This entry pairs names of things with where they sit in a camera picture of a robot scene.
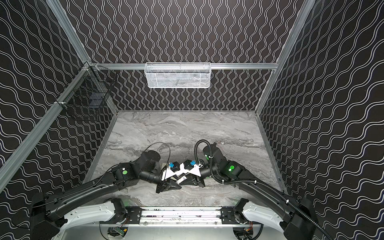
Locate white wire mesh basket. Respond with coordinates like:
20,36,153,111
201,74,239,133
144,62,212,89

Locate white glue stick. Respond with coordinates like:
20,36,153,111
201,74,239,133
176,176,187,185

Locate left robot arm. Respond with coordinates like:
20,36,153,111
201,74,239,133
30,150,181,240

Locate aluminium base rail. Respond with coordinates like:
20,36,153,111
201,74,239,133
100,207,260,228

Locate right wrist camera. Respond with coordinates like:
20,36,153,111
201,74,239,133
180,160,201,177

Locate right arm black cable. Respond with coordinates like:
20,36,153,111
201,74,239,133
194,139,335,240

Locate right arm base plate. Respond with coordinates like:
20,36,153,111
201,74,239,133
220,207,244,225

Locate black wire basket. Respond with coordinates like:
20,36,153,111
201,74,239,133
60,66,118,122

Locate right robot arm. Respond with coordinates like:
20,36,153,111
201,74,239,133
180,140,319,240

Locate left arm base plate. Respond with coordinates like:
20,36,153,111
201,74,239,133
123,207,143,225

